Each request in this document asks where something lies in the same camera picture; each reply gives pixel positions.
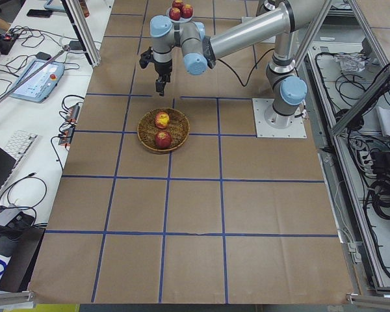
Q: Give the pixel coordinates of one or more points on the red plate apple back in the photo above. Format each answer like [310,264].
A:
[178,4]

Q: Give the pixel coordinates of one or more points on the black smartphone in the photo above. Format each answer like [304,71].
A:
[39,13]

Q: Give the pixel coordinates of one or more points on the white keyboard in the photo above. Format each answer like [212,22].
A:
[19,144]

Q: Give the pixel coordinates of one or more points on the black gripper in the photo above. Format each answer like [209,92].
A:
[162,68]

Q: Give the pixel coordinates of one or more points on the aluminium frame post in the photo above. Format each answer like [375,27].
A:
[77,19]

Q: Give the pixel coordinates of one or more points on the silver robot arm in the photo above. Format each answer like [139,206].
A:
[201,52]

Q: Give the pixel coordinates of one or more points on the woven wicker basket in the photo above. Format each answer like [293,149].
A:
[163,130]

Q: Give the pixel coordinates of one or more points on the red plate apple right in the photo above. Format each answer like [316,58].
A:
[187,11]

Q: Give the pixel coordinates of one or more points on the black box on desk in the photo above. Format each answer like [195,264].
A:
[19,270]

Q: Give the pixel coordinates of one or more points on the dark red basket apple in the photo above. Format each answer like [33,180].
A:
[163,140]

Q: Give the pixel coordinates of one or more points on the teach pendant tablet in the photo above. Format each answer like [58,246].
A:
[39,87]

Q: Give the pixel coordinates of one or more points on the light blue plate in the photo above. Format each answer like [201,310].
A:
[182,20]

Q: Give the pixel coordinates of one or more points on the red plate apple front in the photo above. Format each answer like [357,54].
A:
[174,14]

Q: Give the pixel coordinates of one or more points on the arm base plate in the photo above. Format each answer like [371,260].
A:
[269,124]

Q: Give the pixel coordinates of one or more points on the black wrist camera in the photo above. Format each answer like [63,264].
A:
[146,58]

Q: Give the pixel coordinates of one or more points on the red plate apple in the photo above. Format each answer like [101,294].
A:
[178,4]
[187,11]
[174,14]

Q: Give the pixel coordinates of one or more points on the red yellow apple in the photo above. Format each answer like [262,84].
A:
[162,119]

